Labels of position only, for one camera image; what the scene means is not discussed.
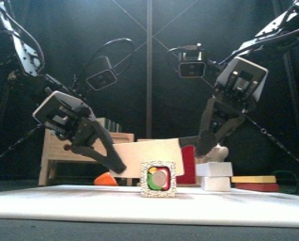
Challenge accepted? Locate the cream wooden toy knife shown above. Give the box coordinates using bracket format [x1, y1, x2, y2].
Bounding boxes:
[108, 135, 200, 180]

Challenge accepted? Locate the white rounded toy piece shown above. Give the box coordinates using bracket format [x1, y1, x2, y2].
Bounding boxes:
[204, 144, 231, 164]

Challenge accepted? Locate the striped toy piece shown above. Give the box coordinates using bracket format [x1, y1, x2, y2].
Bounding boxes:
[102, 117, 123, 134]

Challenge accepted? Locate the orange toy food piece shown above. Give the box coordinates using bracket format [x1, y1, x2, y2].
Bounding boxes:
[94, 171, 119, 187]

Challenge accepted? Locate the toy sushi roll piece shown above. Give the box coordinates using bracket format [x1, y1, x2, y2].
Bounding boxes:
[139, 160, 179, 199]

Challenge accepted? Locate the wooden toy crate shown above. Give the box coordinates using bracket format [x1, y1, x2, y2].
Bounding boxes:
[38, 117, 136, 187]

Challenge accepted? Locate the red toy block upright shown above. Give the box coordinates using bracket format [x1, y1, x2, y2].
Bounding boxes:
[175, 144, 199, 185]

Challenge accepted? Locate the large white toy block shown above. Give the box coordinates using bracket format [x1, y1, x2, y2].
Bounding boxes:
[195, 161, 235, 178]

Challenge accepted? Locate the small white toy block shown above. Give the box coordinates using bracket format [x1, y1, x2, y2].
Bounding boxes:
[200, 175, 233, 193]

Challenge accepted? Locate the yellow flat toy block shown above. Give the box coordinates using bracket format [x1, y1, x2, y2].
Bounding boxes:
[230, 174, 279, 185]

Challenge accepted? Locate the white cutting board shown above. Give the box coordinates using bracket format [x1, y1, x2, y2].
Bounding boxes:
[0, 184, 299, 229]

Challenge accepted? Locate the red flat toy block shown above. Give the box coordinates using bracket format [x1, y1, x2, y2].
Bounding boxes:
[234, 182, 282, 193]

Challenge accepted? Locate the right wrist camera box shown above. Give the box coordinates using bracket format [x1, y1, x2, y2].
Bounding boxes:
[176, 50, 208, 79]

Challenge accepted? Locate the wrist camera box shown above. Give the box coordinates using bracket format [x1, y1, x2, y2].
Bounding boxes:
[176, 50, 208, 79]
[84, 56, 119, 92]

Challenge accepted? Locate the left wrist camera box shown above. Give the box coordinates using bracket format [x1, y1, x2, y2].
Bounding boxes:
[84, 56, 119, 92]

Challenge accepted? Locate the green cable loop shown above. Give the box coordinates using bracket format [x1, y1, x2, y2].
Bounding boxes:
[271, 169, 299, 194]

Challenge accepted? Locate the vertical metal frame pole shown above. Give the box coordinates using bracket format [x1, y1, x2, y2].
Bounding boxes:
[146, 0, 154, 139]

